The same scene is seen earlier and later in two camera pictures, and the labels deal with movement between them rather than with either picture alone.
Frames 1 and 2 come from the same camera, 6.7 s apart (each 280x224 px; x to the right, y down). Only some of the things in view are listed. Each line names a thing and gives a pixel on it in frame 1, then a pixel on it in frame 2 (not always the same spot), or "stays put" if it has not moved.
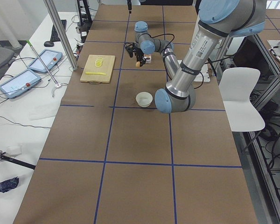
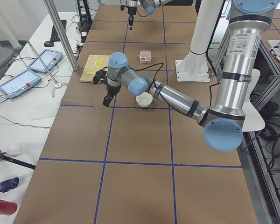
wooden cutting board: [106, 67] stays put
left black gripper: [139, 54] → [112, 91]
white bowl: [144, 99] stays put
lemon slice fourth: [98, 63] stays put
